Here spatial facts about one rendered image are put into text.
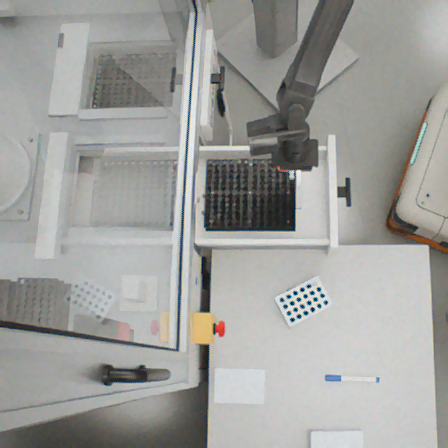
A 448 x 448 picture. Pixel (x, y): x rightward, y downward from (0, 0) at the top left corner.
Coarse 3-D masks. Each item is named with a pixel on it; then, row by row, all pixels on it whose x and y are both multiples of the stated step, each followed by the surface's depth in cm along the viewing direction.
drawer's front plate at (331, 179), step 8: (328, 136) 137; (328, 144) 137; (328, 152) 136; (328, 160) 136; (328, 168) 136; (328, 176) 136; (336, 176) 134; (328, 184) 136; (336, 184) 134; (328, 192) 136; (336, 192) 133; (328, 200) 136; (336, 200) 133; (328, 208) 136; (336, 208) 132; (328, 216) 136; (336, 216) 132; (328, 224) 136; (336, 224) 131; (328, 232) 136; (336, 232) 131; (336, 240) 130; (328, 248) 136; (336, 248) 130; (328, 256) 139
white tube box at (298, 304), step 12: (300, 288) 142; (312, 288) 140; (324, 288) 140; (276, 300) 140; (288, 300) 140; (300, 300) 143; (312, 300) 140; (324, 300) 140; (288, 312) 142; (300, 312) 139; (312, 312) 139; (288, 324) 138
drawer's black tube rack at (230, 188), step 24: (216, 168) 141; (240, 168) 138; (264, 168) 140; (216, 192) 137; (240, 192) 136; (264, 192) 136; (288, 192) 136; (216, 216) 135; (240, 216) 135; (264, 216) 135
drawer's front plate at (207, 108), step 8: (208, 32) 145; (208, 40) 145; (208, 48) 144; (208, 56) 143; (208, 64) 143; (208, 72) 142; (208, 80) 142; (208, 88) 141; (208, 96) 141; (208, 104) 141; (208, 112) 141; (200, 120) 139; (208, 120) 141; (208, 128) 141; (208, 136) 145
